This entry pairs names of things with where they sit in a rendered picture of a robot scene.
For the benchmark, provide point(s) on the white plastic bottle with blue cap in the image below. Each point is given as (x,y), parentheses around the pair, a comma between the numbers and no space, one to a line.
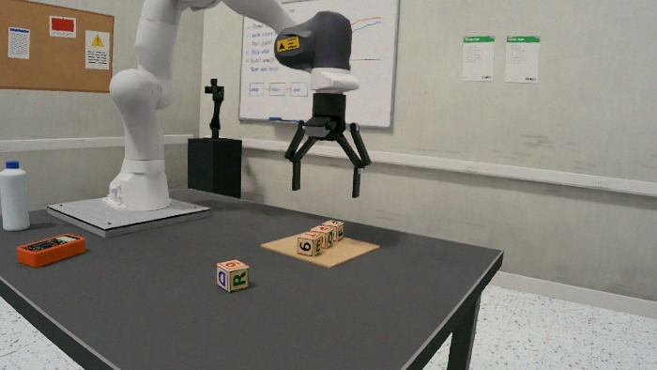
(13,189)

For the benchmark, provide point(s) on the beige mat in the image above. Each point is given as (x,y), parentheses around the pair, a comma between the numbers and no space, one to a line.
(339,252)

